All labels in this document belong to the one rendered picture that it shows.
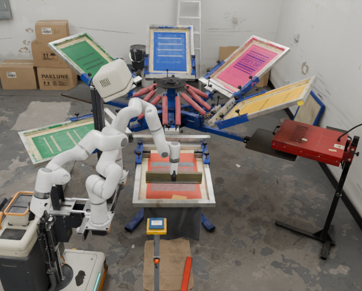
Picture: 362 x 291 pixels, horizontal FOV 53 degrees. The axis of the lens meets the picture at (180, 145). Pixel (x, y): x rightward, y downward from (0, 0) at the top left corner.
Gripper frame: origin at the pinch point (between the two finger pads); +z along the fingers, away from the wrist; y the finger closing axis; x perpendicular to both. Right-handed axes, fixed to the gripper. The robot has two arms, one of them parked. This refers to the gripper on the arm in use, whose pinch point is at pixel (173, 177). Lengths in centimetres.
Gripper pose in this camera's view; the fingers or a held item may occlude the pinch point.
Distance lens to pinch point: 261.8
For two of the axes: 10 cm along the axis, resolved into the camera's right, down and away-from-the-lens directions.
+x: 10.0, 0.1, 0.5
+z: -0.4, 8.5, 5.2
